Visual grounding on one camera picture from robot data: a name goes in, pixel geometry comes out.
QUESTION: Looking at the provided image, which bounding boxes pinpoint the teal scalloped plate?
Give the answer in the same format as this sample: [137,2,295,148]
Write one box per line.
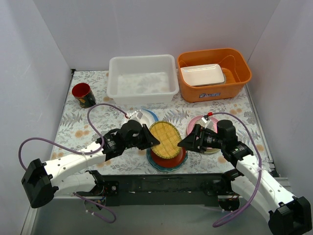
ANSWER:
[146,148,188,172]

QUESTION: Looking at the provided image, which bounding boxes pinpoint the round woven bamboo plate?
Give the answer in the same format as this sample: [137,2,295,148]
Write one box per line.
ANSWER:
[149,121,182,160]

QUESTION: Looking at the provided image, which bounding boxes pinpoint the red-brown fluted plate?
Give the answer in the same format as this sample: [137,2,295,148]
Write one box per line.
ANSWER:
[150,148,187,168]

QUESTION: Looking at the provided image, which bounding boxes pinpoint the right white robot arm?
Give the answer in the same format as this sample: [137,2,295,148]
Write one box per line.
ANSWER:
[178,120,313,235]

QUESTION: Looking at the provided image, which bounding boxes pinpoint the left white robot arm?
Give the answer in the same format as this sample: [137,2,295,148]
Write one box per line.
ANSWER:
[22,120,160,209]

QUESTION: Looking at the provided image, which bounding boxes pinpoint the white plastic bin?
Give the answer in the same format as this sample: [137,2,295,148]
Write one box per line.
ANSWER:
[107,54,179,105]

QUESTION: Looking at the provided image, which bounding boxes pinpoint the floral patterned table mat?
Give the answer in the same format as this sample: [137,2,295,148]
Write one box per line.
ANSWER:
[50,71,272,175]

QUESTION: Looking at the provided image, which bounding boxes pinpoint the speckled oval dish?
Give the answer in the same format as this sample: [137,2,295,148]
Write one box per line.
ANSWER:
[197,118,208,127]

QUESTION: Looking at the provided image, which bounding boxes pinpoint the cream round plate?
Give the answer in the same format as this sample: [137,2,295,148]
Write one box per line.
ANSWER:
[185,131,221,154]

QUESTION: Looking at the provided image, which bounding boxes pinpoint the pink round plate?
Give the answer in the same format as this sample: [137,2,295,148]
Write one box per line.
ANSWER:
[186,116,218,135]

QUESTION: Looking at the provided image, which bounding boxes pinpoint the white deep plate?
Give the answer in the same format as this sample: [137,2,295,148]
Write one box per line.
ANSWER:
[121,110,152,127]

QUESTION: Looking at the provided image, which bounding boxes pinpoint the blue round plate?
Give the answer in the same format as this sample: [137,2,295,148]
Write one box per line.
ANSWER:
[142,109,158,124]

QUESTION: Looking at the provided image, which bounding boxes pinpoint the orange plastic tub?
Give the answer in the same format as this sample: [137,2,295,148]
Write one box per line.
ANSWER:
[177,48,252,103]

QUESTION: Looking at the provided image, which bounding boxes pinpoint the white rectangular tray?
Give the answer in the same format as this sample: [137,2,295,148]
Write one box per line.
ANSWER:
[180,64,226,87]

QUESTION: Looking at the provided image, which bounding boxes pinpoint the red and black mug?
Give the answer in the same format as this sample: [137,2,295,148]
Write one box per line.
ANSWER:
[71,83,96,108]

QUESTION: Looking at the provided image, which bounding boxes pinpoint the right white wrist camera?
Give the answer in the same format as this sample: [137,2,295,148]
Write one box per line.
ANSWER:
[202,115,217,132]

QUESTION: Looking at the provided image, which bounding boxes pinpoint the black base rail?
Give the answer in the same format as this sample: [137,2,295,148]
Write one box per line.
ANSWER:
[44,172,247,206]

